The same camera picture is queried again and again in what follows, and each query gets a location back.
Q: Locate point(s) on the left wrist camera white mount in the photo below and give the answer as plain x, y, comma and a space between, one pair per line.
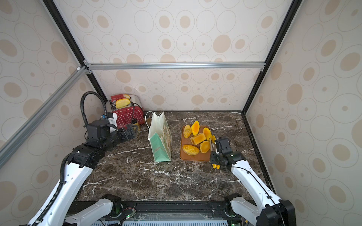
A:
112, 118

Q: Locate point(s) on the aluminium frame bar left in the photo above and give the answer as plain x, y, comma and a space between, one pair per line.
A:
18, 138

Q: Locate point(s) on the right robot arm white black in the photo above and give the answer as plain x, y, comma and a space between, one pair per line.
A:
269, 209

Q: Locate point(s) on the aluminium frame bar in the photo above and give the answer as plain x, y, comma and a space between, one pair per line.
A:
18, 138
167, 66

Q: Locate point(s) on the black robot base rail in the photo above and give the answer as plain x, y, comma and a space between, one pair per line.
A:
172, 211

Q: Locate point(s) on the red box behind toaster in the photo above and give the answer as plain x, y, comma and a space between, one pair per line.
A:
117, 97

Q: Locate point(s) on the paper bag green white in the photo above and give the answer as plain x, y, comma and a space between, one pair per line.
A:
159, 136

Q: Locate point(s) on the round bread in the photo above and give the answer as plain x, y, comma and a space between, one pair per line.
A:
205, 147

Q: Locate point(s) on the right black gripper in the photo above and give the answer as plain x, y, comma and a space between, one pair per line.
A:
215, 159

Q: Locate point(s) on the square toast bread piece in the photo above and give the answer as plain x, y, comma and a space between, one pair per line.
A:
197, 139

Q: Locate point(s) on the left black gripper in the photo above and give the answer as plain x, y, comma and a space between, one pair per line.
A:
127, 134

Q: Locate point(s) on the aluminium frame bar back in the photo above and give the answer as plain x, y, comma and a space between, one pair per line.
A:
167, 66

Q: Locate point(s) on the toast slice in toaster front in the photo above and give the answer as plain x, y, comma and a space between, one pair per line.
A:
121, 103

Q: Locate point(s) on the brown cutting board tray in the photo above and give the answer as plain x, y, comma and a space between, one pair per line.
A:
201, 157

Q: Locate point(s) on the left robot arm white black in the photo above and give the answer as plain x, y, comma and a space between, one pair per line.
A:
75, 168

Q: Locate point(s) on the bread slice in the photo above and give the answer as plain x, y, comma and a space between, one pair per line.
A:
195, 128
207, 133

